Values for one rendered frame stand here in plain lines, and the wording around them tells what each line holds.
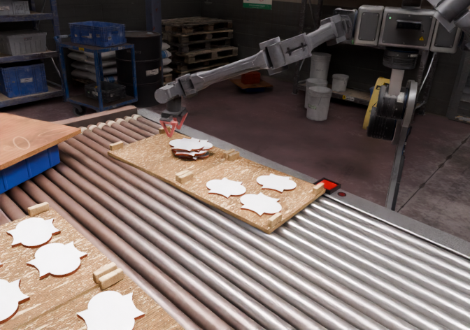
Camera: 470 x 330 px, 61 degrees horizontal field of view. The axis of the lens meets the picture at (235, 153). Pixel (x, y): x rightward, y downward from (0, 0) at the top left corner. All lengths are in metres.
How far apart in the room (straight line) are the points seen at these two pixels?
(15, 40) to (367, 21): 4.43
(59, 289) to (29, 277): 0.09
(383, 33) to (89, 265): 1.39
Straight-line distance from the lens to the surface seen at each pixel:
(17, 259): 1.20
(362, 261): 1.20
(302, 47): 1.34
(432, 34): 1.82
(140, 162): 1.62
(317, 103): 5.03
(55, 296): 1.06
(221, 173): 1.52
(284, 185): 1.45
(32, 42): 5.62
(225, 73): 1.43
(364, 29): 1.81
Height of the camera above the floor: 1.63
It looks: 24 degrees down
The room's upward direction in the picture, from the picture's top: 2 degrees clockwise
